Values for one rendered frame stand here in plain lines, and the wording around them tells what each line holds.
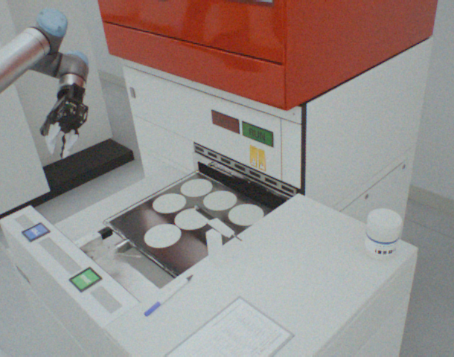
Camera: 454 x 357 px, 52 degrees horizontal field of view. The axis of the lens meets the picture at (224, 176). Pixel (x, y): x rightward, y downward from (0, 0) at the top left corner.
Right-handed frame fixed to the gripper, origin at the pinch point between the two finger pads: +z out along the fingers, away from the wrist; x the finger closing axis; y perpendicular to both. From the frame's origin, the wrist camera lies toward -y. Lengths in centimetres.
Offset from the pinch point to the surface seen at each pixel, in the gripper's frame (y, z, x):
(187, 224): 9.2, 12.8, 36.2
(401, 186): 41, -18, 117
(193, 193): 6.1, -1.9, 41.9
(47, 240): -11.0, 18.8, 6.2
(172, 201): 2.3, 1.7, 36.4
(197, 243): 13.3, 20.4, 36.1
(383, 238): 57, 33, 50
